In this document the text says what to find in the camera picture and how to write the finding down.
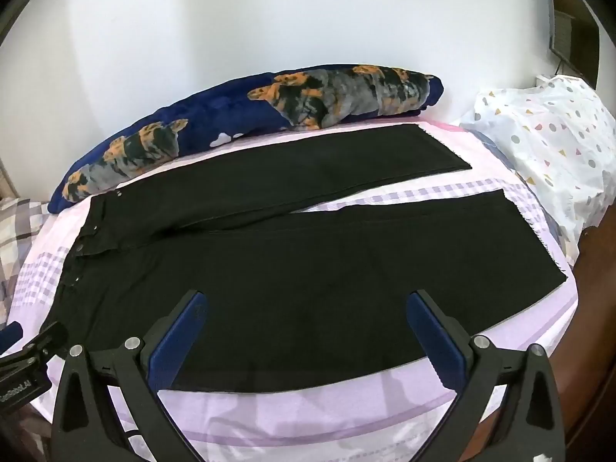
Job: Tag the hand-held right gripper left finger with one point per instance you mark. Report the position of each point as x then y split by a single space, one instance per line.
177 346

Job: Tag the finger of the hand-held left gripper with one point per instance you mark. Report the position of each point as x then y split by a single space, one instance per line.
45 341
10 334

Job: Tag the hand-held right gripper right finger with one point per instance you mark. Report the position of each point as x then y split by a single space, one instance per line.
435 341

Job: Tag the black pants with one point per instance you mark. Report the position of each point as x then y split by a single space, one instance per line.
288 269

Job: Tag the plaid cloth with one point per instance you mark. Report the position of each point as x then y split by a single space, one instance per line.
19 221

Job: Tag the lilac checked bed sheet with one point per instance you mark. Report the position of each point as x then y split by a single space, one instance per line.
298 418

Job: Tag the white dotted pillow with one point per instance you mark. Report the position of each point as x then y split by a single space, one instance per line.
544 144

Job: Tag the blue patterned pillow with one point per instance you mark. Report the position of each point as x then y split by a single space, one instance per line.
216 106

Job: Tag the dark framed window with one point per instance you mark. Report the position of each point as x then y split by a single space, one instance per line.
572 38

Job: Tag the wooden bed frame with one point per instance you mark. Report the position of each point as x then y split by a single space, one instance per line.
596 346

